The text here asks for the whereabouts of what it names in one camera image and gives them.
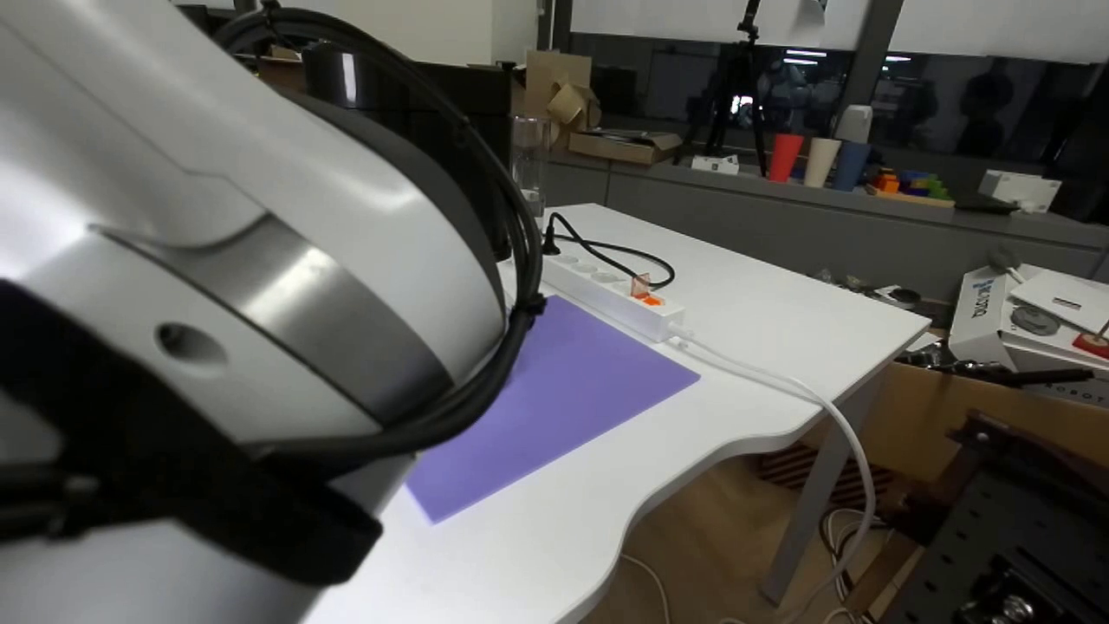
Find white power strip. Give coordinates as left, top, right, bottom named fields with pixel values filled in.
left=537, top=246, right=694, bottom=351

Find purple paper mat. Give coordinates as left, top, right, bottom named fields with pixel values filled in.
left=403, top=292, right=705, bottom=527

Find flat cardboard box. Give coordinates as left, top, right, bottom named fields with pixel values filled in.
left=563, top=124, right=688, bottom=171

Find open cardboard box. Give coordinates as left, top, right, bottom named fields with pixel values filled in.
left=513, top=43, right=608, bottom=150

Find long grey counter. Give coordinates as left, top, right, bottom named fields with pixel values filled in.
left=540, top=150, right=1109, bottom=309

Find red cup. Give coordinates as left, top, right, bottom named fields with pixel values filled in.
left=764, top=129, right=813, bottom=187

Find beige cup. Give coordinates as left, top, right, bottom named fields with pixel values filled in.
left=802, top=131, right=846, bottom=190

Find grey table leg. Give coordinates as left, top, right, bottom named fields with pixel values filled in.
left=761, top=364, right=893, bottom=606

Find blue cup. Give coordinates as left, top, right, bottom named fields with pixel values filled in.
left=832, top=135, right=873, bottom=195

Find white upturned cup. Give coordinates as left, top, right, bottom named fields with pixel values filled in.
left=837, top=99, right=881, bottom=146

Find colourful toy blocks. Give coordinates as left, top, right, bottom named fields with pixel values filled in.
left=868, top=161, right=956, bottom=199

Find white printed carton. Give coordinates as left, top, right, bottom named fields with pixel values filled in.
left=947, top=258, right=1028, bottom=371

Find plain white box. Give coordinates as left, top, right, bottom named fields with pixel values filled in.
left=979, top=161, right=1068, bottom=213

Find stack of white boxes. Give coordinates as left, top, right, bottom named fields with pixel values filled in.
left=994, top=256, right=1109, bottom=374

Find black perforated board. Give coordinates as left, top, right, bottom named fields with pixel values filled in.
left=883, top=411, right=1109, bottom=624

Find black power cable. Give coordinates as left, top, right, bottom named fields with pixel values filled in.
left=537, top=209, right=681, bottom=294

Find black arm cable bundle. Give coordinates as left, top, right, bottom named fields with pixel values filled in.
left=213, top=4, right=553, bottom=486

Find black camera tripod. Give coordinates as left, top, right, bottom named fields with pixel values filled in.
left=690, top=0, right=780, bottom=167

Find white power strip cable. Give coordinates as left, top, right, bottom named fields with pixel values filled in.
left=681, top=327, right=883, bottom=585

